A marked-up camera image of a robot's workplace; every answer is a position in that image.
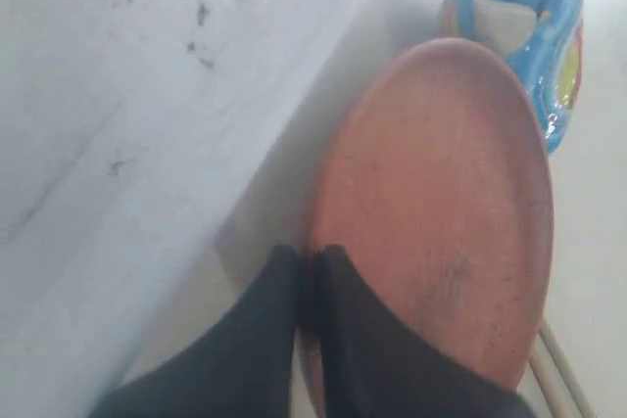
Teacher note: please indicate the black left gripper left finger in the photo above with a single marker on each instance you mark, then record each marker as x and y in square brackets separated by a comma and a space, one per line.
[241, 367]

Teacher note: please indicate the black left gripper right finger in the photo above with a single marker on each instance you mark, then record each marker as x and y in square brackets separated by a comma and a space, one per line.
[373, 365]

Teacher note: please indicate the brown wooden bowl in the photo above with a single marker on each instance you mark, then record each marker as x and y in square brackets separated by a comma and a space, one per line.
[437, 187]

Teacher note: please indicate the blue Lay's chips bag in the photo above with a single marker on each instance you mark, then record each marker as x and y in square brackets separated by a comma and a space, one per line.
[542, 42]

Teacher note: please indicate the white perforated plastic basket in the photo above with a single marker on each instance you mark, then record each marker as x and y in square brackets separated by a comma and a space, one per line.
[129, 129]

